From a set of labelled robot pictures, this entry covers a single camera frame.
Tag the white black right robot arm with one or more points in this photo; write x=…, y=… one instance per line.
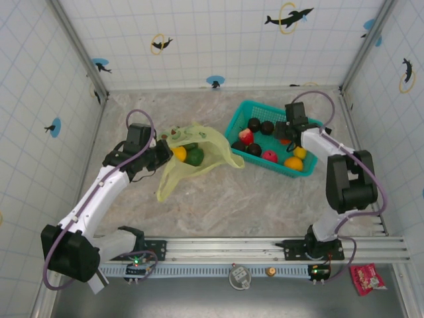
x=351, y=185

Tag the fake yellow mango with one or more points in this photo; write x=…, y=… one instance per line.
x=180, y=153

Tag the round grey device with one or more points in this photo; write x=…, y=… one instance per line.
x=239, y=277

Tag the fake yellow lemon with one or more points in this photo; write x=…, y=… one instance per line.
x=300, y=152

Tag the fake yellowish orange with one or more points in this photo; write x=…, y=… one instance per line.
x=293, y=163

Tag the yellow plastic bag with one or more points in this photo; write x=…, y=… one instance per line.
x=212, y=142

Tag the fake red white peach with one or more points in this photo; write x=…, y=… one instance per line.
x=246, y=135

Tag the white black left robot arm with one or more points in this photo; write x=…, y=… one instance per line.
x=96, y=202

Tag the fake pink apple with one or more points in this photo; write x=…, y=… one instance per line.
x=270, y=155

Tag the small brass knob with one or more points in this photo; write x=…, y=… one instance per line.
x=271, y=271

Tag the fake dark maroon fruit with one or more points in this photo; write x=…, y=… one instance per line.
x=254, y=149
x=238, y=145
x=254, y=124
x=267, y=127

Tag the aluminium frame post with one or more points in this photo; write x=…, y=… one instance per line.
x=367, y=46
x=78, y=46

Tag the fake dark green avocado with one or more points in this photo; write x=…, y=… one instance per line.
x=194, y=157

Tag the red snack packet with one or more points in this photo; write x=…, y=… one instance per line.
x=362, y=278

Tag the fake bright green lime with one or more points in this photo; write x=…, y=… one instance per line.
x=190, y=146

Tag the teal plastic basket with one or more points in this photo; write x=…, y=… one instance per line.
x=271, y=142

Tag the black mounting bracket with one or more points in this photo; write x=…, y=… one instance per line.
x=158, y=249
x=293, y=249

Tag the blue circle fish sticker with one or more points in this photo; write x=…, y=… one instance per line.
x=99, y=63
x=215, y=79
x=55, y=127
x=369, y=24

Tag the aluminium mounting rail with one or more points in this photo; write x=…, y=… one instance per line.
x=215, y=246

